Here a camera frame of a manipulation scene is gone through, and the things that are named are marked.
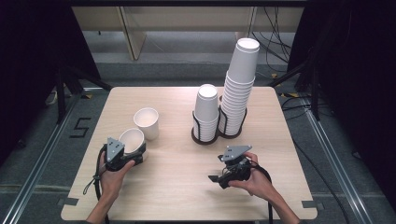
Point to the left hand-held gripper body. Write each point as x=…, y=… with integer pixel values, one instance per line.
x=114, y=151

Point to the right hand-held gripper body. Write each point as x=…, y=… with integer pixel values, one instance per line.
x=235, y=154

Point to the white paper cup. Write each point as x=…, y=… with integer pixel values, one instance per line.
x=149, y=130
x=132, y=140

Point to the short stack of paper cups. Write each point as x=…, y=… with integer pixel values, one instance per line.
x=206, y=107

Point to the tall stack of paper cups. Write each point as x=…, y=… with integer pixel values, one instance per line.
x=243, y=62

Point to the person's left hand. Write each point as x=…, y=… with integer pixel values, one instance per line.
x=110, y=183

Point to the person's right hand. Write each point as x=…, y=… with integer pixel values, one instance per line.
x=258, y=183

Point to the black metal stand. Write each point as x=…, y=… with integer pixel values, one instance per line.
x=315, y=93
x=60, y=99

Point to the dark curtain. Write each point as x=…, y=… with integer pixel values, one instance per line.
x=358, y=77
x=28, y=62

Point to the beige cabinet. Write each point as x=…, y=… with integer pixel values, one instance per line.
x=186, y=18

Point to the metal floor rail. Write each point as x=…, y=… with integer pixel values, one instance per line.
x=34, y=174
x=336, y=161

